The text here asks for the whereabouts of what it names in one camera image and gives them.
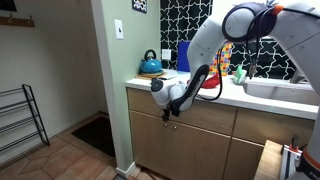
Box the wooden trivet board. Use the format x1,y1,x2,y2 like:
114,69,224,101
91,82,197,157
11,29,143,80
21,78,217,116
135,72,167,80

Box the wooden coat hook rail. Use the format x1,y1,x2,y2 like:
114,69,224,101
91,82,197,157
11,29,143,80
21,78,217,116
0,15,35,27

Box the blue tea kettle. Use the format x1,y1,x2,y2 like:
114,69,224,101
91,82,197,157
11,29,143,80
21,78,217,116
139,49,162,74

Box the dark framed wall picture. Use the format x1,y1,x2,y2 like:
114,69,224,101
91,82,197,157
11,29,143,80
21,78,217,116
0,0,17,12

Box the green dish brush holder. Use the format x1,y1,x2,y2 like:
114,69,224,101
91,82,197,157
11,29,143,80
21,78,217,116
233,65,247,85

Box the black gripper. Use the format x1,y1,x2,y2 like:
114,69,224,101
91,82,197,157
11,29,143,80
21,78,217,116
161,104,180,122

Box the metal kitchen faucet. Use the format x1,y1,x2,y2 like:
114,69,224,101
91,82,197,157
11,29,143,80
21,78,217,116
290,70,307,84

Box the wooden right drawer front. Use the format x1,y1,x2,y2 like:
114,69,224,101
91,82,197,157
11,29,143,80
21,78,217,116
233,108,315,146

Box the wooden right cabinet door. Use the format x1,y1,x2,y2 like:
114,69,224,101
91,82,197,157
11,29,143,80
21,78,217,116
223,138,264,180

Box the patterned wall picture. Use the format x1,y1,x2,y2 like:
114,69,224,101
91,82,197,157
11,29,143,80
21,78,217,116
132,0,147,13

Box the red cloth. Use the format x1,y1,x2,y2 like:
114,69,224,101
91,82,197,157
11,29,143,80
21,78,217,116
201,74,220,89

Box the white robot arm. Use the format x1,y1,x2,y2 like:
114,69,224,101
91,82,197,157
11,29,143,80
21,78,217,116
151,0,320,121

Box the dark floor mat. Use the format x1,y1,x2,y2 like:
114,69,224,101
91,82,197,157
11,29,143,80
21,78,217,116
72,117,115,157

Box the white light switch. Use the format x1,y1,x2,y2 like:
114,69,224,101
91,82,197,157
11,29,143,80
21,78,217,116
114,19,124,40

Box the wooden drawer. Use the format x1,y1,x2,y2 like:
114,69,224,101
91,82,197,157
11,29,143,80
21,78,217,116
127,88,237,135
233,108,315,146

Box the blue cutting board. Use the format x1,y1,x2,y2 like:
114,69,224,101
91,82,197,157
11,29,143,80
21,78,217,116
177,41,190,72

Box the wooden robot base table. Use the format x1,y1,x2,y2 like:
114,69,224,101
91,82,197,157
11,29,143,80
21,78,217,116
254,140,282,180

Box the black metal shoe rack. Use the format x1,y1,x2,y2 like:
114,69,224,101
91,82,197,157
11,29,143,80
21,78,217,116
0,84,50,152

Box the white wall outlet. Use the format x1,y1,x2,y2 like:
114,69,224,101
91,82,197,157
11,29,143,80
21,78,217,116
161,49,171,60

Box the stainless steel sink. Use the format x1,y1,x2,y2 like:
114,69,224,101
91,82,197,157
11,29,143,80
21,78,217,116
243,78,320,106

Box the wooden cabinet double doors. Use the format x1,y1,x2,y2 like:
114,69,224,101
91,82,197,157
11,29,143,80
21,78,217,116
130,111,230,180

